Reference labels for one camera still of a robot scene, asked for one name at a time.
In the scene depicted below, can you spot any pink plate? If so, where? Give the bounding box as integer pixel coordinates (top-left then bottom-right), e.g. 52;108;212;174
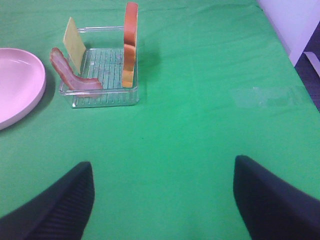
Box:
0;48;46;130

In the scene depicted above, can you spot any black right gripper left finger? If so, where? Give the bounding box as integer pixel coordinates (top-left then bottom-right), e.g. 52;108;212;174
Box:
0;161;95;240

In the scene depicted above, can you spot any toy cheese slice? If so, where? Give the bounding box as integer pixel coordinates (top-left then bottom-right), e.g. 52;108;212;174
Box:
62;17;87;74

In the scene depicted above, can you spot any toy bread slice upright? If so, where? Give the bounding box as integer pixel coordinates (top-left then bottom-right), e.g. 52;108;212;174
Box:
122;2;139;88

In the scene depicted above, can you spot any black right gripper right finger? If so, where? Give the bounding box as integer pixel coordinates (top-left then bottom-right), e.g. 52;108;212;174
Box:
233;155;320;240

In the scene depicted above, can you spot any toy bacon strip streaky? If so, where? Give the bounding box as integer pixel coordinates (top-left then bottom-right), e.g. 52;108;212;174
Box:
50;47;103;91

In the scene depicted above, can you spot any green tablecloth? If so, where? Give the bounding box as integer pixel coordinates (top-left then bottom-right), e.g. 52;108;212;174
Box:
0;0;320;240

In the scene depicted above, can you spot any clear plastic tray right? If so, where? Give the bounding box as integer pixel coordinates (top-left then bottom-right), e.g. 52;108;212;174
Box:
59;26;139;109

